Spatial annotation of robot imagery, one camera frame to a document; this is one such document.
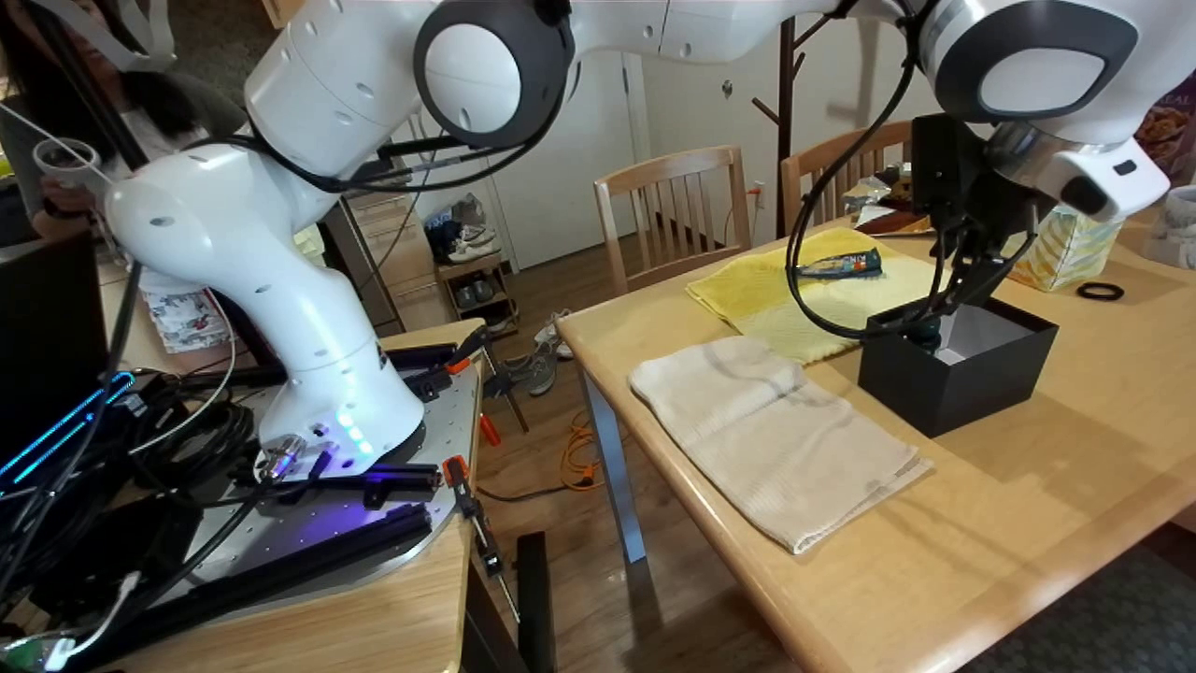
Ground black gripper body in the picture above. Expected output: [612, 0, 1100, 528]
[911, 115, 1035, 269]

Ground small green-capped bottle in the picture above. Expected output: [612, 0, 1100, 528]
[908, 319, 940, 351]

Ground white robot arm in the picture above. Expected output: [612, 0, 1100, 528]
[105, 0, 1196, 487]

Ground black open box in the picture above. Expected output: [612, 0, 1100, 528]
[861, 299, 1056, 438]

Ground patterned tissue box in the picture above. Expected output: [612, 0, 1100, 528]
[1013, 201, 1121, 292]

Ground dark snack wrapper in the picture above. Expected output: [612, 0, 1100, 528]
[795, 247, 883, 281]

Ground brown snack packets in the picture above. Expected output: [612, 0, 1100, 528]
[842, 174, 929, 239]

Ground right wooden chair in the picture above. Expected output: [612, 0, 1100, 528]
[780, 119, 911, 226]

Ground wooden chair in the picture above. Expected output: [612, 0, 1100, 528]
[780, 119, 911, 226]
[593, 145, 752, 296]

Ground yellow cloth mat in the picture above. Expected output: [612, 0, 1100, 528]
[688, 226, 935, 365]

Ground beige folded towel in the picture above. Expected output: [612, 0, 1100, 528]
[633, 336, 929, 555]

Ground dark coat stand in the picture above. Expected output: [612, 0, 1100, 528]
[752, 13, 830, 239]

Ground left wooden chair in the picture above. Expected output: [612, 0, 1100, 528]
[593, 145, 752, 296]

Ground shoe rack with shoes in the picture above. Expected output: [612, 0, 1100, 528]
[422, 195, 517, 323]

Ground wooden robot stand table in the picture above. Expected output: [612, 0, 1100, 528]
[109, 319, 558, 673]

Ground black monitor screen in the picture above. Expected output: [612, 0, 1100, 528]
[0, 234, 109, 457]

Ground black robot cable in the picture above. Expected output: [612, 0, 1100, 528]
[780, 47, 948, 343]

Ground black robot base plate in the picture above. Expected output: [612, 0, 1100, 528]
[67, 464, 440, 673]

